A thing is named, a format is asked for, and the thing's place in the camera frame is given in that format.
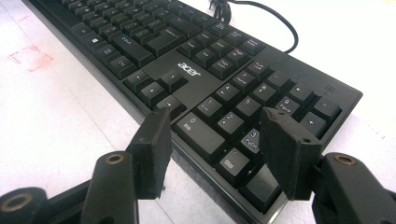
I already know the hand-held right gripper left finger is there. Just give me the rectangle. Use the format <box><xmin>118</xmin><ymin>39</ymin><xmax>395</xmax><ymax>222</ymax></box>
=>
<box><xmin>125</xmin><ymin>106</ymin><xmax>173</xmax><ymax>201</ymax></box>

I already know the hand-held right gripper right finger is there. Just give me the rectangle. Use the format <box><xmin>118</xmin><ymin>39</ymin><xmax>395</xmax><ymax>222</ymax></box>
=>
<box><xmin>259</xmin><ymin>106</ymin><xmax>323</xmax><ymax>201</ymax></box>

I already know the black computer keyboard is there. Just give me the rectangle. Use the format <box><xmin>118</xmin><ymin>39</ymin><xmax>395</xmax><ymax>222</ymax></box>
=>
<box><xmin>22</xmin><ymin>0</ymin><xmax>364</xmax><ymax>224</ymax></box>

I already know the black keyboard cable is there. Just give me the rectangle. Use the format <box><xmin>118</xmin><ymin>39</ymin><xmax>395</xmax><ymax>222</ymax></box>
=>
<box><xmin>208</xmin><ymin>0</ymin><xmax>300</xmax><ymax>55</ymax></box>

